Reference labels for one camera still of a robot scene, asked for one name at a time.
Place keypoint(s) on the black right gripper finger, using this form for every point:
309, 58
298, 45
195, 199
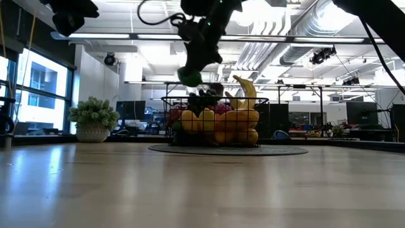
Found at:
193, 69

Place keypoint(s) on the green avocado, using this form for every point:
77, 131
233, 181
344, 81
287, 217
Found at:
191, 80

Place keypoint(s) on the pink purple grapes bunch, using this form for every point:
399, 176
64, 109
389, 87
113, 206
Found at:
221, 109

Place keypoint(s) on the small yellow banana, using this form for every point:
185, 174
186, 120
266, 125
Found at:
233, 101

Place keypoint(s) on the yellow plastic lemon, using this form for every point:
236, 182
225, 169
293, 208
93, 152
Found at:
206, 120
190, 122

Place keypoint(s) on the orange yellow mango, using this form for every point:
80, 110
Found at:
240, 126

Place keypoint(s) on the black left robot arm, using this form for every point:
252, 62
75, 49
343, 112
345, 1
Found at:
72, 8

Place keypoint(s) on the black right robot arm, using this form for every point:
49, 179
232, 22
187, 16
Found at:
379, 22

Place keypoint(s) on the long ceiling light bar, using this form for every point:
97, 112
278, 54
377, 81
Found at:
95, 35

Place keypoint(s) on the black computer monitor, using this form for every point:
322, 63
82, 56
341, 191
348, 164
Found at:
361, 113
398, 110
130, 110

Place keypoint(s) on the large window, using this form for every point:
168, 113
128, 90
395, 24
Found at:
41, 104

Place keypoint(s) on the potted green succulent plant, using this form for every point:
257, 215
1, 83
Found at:
93, 114

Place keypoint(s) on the black partition panel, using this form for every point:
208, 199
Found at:
275, 120

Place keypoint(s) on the round grey woven placemat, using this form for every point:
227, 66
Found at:
278, 150

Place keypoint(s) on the black ceiling spotlight pair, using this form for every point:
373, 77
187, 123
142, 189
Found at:
351, 81

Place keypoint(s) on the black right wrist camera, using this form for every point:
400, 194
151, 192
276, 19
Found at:
190, 30

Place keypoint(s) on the black metal rig frame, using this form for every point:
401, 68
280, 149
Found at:
169, 84
300, 86

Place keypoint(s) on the silver air duct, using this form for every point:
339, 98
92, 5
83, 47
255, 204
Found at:
316, 25

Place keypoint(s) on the grey short post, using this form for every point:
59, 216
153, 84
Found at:
7, 141

